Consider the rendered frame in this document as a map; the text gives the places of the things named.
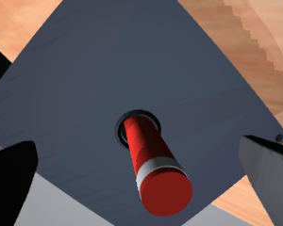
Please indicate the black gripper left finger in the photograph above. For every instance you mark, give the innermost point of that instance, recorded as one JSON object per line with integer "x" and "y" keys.
{"x": 18, "y": 163}

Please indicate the blue-grey square plate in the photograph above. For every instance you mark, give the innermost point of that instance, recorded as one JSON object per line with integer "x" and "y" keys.
{"x": 95, "y": 63}

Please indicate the red peg with white band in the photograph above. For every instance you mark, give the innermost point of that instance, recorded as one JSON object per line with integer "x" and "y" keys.
{"x": 164, "y": 187}

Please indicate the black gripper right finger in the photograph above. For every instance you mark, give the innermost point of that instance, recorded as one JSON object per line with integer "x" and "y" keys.
{"x": 262, "y": 161}

